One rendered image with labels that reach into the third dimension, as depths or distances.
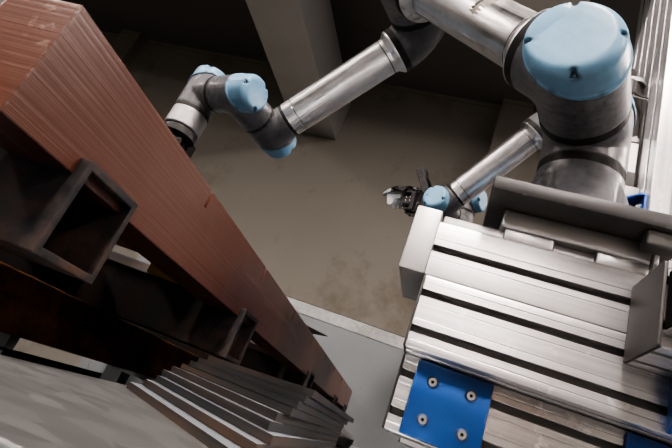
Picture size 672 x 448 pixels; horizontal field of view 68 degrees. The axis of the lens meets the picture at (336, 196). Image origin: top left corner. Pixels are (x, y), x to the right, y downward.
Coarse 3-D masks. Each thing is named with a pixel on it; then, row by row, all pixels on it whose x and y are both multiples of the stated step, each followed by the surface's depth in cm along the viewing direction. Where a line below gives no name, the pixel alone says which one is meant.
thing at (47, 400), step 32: (0, 384) 16; (32, 384) 18; (64, 384) 22; (96, 384) 27; (0, 416) 12; (32, 416) 13; (64, 416) 15; (96, 416) 17; (128, 416) 20; (160, 416) 24
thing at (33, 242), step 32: (0, 160) 25; (32, 160) 25; (0, 192) 24; (32, 192) 24; (64, 192) 24; (0, 224) 23; (32, 224) 23; (64, 224) 28; (96, 224) 28; (32, 256) 25; (64, 256) 27; (96, 256) 27
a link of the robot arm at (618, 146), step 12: (624, 120) 65; (612, 132) 65; (624, 132) 67; (552, 144) 70; (564, 144) 68; (576, 144) 67; (588, 144) 66; (600, 144) 66; (612, 144) 67; (624, 144) 68; (540, 156) 73; (612, 156) 66; (624, 156) 68; (624, 168) 67
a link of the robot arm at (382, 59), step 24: (432, 24) 95; (384, 48) 100; (408, 48) 99; (432, 48) 100; (336, 72) 103; (360, 72) 101; (384, 72) 102; (312, 96) 103; (336, 96) 102; (288, 120) 104; (312, 120) 105; (264, 144) 106; (288, 144) 108
